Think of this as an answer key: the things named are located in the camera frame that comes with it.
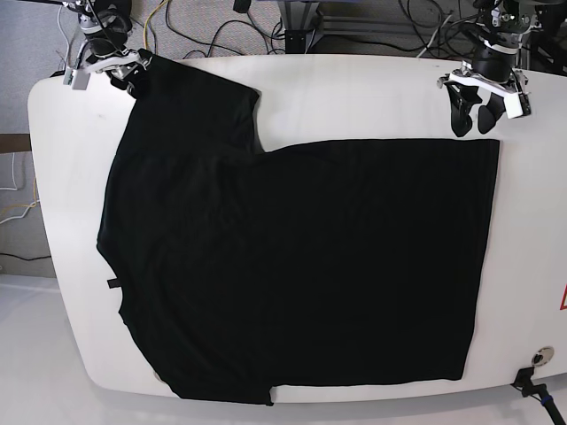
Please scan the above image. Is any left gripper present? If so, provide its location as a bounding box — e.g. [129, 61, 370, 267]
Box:
[438, 70, 528, 136]

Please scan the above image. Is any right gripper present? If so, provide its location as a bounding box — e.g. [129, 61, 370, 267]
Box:
[79, 50, 153, 98]

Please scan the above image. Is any black T-shirt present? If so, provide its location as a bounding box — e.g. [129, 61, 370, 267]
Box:
[97, 56, 500, 405]

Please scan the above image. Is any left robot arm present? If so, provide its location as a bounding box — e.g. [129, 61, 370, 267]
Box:
[438, 1, 542, 137]

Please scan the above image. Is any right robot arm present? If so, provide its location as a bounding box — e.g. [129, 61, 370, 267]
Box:
[61, 1, 151, 99]

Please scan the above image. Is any red warning sticker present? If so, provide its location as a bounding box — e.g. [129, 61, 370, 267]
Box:
[560, 286, 567, 311]

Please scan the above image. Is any right table grommet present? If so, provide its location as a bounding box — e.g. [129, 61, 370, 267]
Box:
[532, 346, 555, 367]

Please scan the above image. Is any black table clamp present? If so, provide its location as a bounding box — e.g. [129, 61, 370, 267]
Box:
[511, 367, 566, 425]

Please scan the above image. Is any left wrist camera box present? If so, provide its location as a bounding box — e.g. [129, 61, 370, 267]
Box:
[504, 93, 532, 119]

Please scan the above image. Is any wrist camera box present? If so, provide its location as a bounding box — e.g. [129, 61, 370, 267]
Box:
[63, 67, 90, 90]
[504, 93, 532, 119]

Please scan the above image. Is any yellow cable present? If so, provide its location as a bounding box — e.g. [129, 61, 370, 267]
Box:
[142, 0, 172, 52]

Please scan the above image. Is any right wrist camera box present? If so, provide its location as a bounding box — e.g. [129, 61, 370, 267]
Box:
[63, 67, 90, 90]

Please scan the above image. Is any aluminium frame rail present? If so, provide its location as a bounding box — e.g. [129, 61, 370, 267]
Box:
[276, 1, 322, 54]

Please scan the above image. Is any white cable on floor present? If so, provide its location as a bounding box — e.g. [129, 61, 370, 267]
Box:
[0, 152, 41, 225]

